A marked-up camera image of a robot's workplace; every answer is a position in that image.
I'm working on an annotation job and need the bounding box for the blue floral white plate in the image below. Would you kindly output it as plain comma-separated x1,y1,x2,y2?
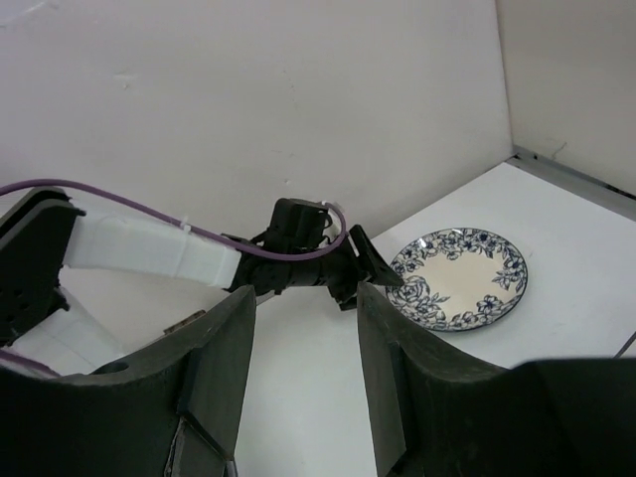
386,228,529,332

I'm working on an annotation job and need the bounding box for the grey wire dish rack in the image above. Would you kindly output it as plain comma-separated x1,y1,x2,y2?
614,333,636,359

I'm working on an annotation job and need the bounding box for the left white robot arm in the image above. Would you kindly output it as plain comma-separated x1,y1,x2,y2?
1,179,401,379

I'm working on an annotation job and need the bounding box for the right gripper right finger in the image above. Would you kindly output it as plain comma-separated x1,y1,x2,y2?
357,283,635,476

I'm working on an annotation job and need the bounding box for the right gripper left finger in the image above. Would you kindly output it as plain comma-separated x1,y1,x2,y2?
1,286,256,476

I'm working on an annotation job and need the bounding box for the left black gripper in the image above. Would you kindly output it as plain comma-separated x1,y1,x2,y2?
247,199,403,311

